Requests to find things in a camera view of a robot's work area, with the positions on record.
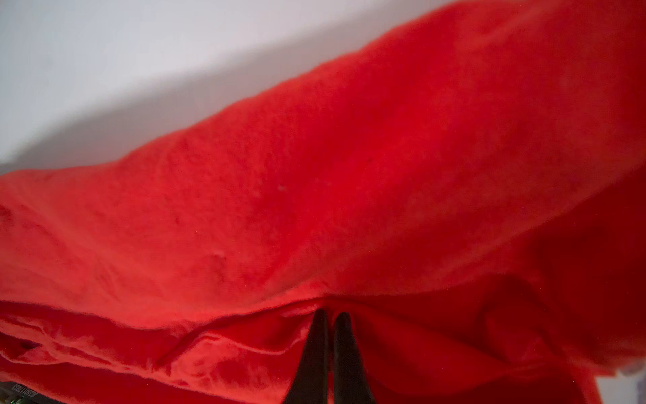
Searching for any red t-shirt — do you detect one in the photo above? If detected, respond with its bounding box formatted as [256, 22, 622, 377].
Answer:
[1, 1, 645, 403]

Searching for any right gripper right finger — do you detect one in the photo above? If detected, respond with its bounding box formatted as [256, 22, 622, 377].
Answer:
[333, 312, 376, 404]

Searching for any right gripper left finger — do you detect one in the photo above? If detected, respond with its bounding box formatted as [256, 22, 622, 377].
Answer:
[283, 309, 330, 404]

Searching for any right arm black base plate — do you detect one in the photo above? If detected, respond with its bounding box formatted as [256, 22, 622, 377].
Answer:
[1, 382, 62, 404]

